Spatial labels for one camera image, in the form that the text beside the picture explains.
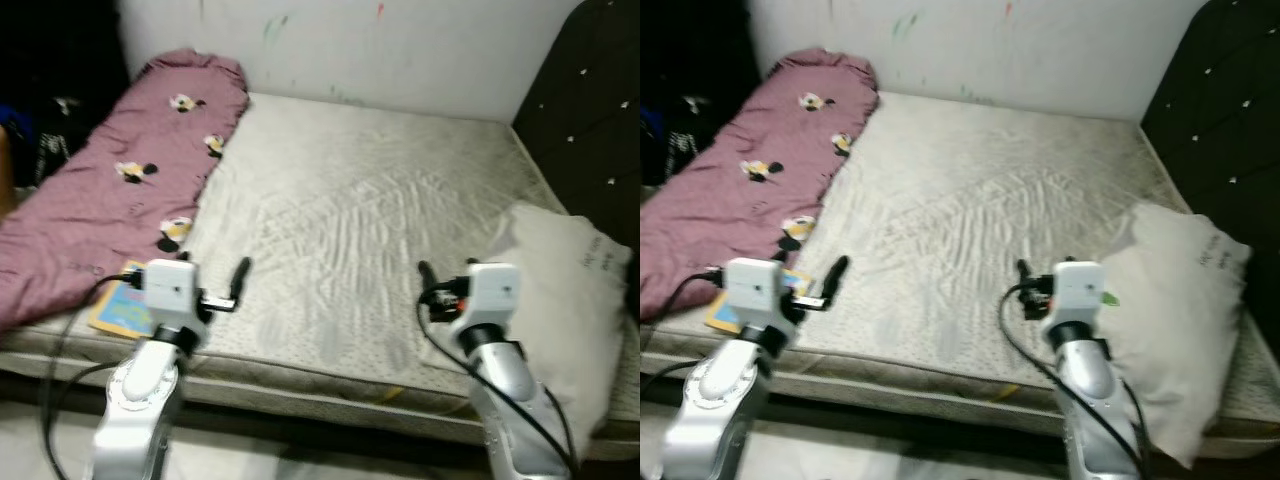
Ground colourful children's book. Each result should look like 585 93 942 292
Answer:
705 268 811 336
88 260 156 339

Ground white quilted mattress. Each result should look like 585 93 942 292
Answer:
0 92 641 461
640 90 1280 456

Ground pink cartoon print quilt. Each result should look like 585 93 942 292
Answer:
0 50 249 331
640 48 881 321

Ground black bag with white print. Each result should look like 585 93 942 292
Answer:
660 95 711 186
35 95 86 186

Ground black tufted headboard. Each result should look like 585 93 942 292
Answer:
512 0 641 251
1140 0 1280 321

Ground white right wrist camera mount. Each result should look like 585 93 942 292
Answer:
1040 260 1109 331
450 262 523 336

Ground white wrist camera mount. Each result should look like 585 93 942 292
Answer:
722 257 791 336
1040 260 1109 331
140 258 206 336
450 262 523 336

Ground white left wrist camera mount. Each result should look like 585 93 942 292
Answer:
140 258 206 336
722 257 791 336

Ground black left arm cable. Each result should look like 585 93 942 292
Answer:
640 268 726 391
40 275 146 480

